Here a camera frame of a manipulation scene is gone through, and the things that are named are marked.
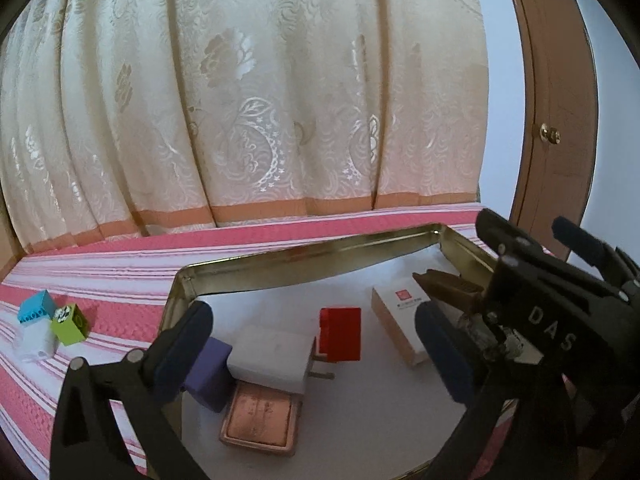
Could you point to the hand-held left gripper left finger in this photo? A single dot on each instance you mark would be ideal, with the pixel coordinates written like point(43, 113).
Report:
point(185, 347)

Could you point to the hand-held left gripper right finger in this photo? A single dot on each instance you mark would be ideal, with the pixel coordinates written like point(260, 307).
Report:
point(445, 355)

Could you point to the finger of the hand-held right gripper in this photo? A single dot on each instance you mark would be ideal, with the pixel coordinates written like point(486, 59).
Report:
point(585, 245)
point(500, 232)

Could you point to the purple block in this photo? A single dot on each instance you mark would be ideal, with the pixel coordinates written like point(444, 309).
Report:
point(210, 375)

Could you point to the white card box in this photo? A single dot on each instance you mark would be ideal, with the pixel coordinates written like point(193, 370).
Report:
point(400, 320)

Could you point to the brown hair clip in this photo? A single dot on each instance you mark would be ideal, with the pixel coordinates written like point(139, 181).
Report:
point(445, 287)

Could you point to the white charger plug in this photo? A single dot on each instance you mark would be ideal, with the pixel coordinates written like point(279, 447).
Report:
point(272, 355)

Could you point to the rose gold rectangular case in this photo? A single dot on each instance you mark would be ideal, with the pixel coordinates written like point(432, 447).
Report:
point(257, 417)

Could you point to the red toy brick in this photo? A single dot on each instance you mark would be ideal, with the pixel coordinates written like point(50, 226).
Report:
point(342, 332)

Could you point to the green toy brick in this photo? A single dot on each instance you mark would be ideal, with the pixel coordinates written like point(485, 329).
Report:
point(70, 327)

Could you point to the gold metal tin box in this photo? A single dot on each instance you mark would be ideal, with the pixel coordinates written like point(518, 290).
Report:
point(300, 260)

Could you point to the translucent plastic box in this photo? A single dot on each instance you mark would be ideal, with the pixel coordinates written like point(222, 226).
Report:
point(37, 344)

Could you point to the blue toy brick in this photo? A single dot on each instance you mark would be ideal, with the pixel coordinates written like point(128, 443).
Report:
point(37, 307)

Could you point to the white paper liner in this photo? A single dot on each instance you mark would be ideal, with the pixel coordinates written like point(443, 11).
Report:
point(375, 410)

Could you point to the brass door knob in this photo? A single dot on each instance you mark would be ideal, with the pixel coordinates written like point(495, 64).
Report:
point(550, 133)

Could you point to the brown wooden door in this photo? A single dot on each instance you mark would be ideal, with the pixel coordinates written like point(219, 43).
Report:
point(565, 85)

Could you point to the cream floral curtain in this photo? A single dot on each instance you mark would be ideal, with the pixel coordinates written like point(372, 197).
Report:
point(250, 85)

